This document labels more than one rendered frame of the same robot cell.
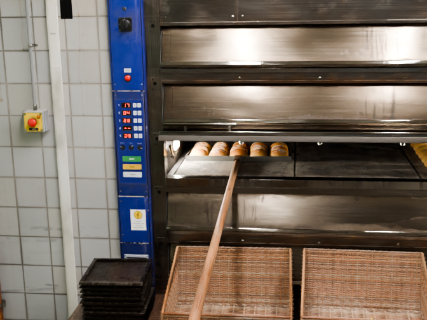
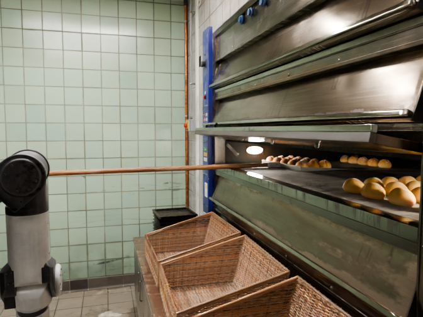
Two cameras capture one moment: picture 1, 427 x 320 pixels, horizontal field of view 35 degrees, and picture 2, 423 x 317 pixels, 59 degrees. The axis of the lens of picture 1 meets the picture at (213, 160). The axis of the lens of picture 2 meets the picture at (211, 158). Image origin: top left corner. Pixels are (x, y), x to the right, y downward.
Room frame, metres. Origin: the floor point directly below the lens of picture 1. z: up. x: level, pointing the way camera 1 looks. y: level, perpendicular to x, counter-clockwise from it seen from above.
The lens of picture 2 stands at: (2.08, -2.20, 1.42)
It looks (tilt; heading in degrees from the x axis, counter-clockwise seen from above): 4 degrees down; 67
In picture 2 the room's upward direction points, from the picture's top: straight up
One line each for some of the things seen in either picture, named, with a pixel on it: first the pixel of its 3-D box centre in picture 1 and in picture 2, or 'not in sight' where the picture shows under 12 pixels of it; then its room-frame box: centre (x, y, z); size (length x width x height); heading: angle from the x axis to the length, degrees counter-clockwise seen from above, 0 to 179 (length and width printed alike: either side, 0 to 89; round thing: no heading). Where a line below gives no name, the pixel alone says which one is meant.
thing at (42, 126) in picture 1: (35, 120); (191, 125); (3.17, 0.83, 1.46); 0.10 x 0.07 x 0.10; 83
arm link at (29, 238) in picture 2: not in sight; (29, 256); (2.02, -1.23, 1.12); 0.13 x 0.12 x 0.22; 175
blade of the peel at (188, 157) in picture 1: (240, 150); (303, 163); (3.61, -0.15, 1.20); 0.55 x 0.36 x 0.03; 84
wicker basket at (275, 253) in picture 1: (230, 294); (189, 244); (2.83, -0.06, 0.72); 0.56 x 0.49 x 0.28; 84
